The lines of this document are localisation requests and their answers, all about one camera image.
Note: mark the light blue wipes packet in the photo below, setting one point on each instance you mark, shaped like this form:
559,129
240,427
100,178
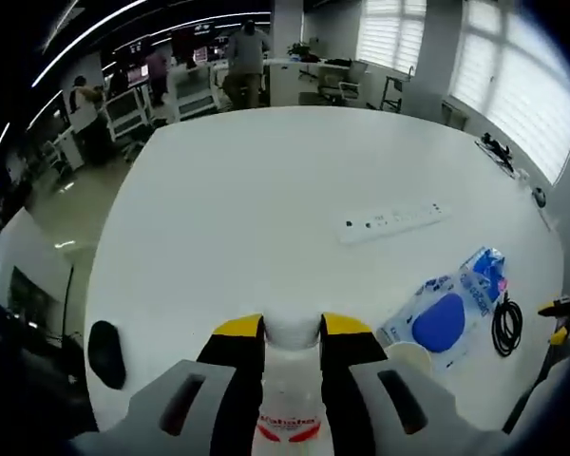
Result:
437,328

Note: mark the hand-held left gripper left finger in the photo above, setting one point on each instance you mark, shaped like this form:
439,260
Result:
233,370

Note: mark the white power strip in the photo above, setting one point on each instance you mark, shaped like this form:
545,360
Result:
394,221

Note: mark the window with white blinds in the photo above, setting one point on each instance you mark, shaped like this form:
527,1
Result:
518,85
392,33

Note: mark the white paper cup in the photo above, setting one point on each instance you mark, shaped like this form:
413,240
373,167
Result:
408,358

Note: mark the office chair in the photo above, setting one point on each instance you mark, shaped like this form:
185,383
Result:
351,83

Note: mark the blue printed packet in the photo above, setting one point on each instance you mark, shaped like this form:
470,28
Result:
484,280

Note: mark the black oval object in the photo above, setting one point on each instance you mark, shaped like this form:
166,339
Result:
107,356

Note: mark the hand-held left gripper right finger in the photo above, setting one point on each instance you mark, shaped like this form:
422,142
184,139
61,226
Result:
351,375

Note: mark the small dark round object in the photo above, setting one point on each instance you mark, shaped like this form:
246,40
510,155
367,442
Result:
539,197

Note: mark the white tabletop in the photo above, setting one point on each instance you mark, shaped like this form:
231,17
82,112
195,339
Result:
242,214

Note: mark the ceiling light strip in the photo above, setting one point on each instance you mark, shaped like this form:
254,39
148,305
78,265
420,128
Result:
85,45

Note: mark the clear plastic bottle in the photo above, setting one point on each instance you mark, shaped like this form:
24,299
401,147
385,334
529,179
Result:
292,380

